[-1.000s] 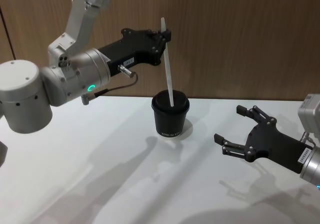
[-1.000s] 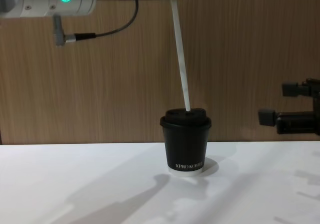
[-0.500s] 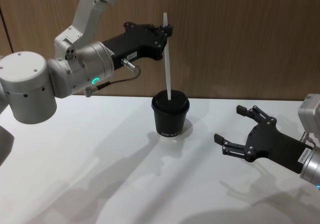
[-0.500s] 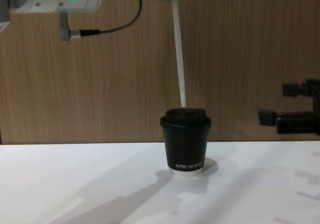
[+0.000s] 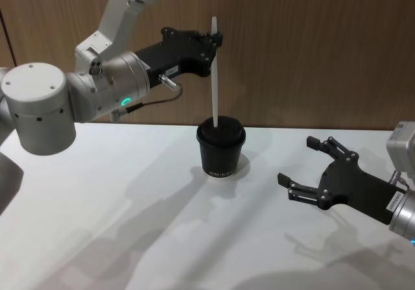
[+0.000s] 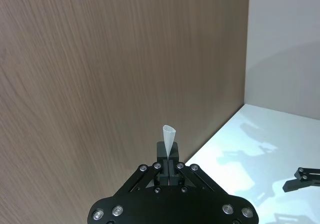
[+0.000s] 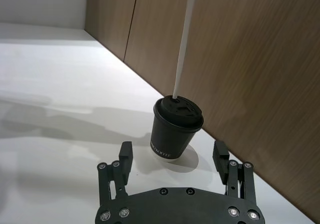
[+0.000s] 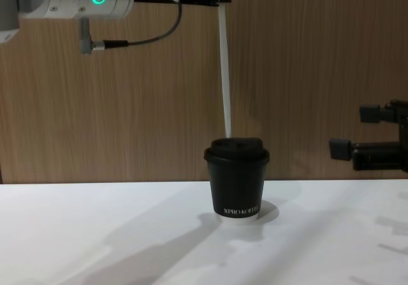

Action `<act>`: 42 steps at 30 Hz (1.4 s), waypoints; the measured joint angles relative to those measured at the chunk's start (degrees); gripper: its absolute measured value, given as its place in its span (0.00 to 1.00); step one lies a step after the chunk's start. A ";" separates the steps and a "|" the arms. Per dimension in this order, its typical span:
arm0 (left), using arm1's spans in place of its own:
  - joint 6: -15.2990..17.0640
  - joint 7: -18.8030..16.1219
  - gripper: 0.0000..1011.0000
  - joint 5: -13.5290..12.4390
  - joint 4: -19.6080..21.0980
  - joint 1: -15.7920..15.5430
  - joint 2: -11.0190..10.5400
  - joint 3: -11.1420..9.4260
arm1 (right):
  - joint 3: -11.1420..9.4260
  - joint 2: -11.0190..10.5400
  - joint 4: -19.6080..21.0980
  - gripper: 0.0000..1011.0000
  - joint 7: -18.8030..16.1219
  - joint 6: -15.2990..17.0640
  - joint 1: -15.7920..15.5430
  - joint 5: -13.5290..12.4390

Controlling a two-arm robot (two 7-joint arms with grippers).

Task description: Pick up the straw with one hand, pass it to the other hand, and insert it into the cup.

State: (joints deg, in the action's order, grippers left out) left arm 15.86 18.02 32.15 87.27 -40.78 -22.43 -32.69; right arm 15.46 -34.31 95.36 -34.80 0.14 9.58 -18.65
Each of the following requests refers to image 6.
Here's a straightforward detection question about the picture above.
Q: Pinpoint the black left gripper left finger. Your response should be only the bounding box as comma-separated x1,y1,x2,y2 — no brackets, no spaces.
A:
112,141,170,197

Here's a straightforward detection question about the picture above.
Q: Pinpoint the brown wood grain panel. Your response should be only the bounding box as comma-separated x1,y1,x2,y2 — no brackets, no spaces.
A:
0,0,251,224

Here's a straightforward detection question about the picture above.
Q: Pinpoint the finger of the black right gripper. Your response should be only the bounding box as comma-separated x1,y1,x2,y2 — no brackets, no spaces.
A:
282,167,320,193

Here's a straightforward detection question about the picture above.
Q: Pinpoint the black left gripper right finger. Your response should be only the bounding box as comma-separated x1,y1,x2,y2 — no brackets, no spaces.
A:
168,141,226,197

